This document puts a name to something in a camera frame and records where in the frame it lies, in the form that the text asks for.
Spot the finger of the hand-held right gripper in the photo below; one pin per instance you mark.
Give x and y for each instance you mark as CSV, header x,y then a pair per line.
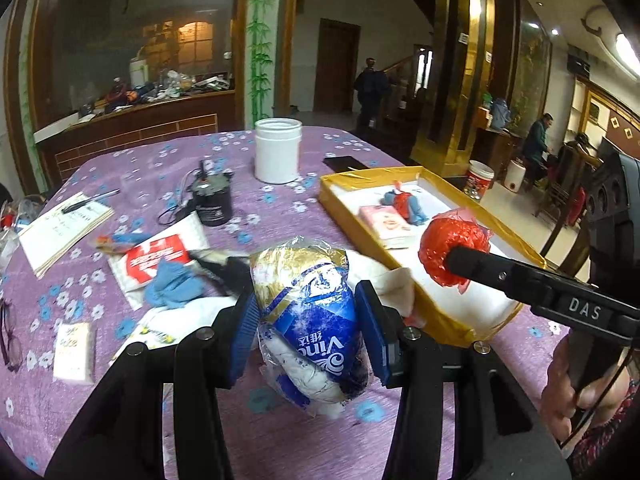
x,y
490,270

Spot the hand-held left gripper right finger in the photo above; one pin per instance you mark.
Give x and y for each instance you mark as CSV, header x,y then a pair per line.
x,y
372,332

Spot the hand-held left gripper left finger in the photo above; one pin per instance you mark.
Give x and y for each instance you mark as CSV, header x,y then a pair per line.
x,y
244,332

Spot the gold cardboard box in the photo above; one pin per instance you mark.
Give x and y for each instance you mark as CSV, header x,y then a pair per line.
x,y
465,305

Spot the red plastic bag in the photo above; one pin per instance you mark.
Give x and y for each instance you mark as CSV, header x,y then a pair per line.
x,y
450,230

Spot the clear plastic bag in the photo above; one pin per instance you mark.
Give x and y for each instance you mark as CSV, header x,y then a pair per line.
x,y
395,280
25,215

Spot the blue and gold tissue bag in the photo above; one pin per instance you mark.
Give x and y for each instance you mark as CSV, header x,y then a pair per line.
x,y
310,310

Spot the red and white wipes packet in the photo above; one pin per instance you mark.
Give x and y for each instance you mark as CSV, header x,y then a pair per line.
x,y
155,257

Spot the white tissue packet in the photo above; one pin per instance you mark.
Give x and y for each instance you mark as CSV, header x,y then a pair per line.
x,y
74,355

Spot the person's right forearm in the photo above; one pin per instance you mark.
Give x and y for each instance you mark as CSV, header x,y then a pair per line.
x,y
610,435

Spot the person's right hand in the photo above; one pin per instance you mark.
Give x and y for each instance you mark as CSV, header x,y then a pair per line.
x,y
557,395

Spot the wooden chair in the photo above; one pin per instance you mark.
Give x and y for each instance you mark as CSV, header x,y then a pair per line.
x,y
565,240

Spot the metal kettle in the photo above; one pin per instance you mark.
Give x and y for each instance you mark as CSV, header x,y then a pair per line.
x,y
472,192

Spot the white printed plastic bag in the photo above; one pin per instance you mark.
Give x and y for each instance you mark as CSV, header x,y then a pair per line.
x,y
150,330

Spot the red and white bucket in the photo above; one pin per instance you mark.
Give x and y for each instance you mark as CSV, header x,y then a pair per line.
x,y
480,175

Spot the white humidifier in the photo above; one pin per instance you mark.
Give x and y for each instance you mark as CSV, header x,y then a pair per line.
x,y
515,177

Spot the pink tissue packet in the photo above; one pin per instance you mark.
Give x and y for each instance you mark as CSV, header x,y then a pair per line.
x,y
385,222

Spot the wooden cabinet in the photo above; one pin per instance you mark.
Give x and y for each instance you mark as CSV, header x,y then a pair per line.
x,y
495,150

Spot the black phone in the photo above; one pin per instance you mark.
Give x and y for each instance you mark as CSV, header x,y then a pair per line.
x,y
345,162

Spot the white plastic jar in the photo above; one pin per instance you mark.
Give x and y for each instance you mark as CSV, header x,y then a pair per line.
x,y
277,155

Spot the black pen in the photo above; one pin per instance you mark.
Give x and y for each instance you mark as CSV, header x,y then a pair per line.
x,y
90,201

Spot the white notebook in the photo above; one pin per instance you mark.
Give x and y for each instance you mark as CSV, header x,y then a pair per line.
x,y
60,232

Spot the gold pillar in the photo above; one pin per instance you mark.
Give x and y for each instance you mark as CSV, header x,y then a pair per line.
x,y
450,60

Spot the wooden counter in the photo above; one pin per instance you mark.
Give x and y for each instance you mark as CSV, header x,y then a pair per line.
x,y
150,125

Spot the eyeglasses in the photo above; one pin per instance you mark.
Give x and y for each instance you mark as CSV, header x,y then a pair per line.
x,y
11,350

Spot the brown wooden door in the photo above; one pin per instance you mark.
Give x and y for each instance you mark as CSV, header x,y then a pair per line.
x,y
337,65

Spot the pile of clutter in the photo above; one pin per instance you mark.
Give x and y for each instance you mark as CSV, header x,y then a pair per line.
x,y
150,90

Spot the bamboo painted panel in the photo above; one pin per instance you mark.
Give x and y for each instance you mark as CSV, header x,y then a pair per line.
x,y
260,50

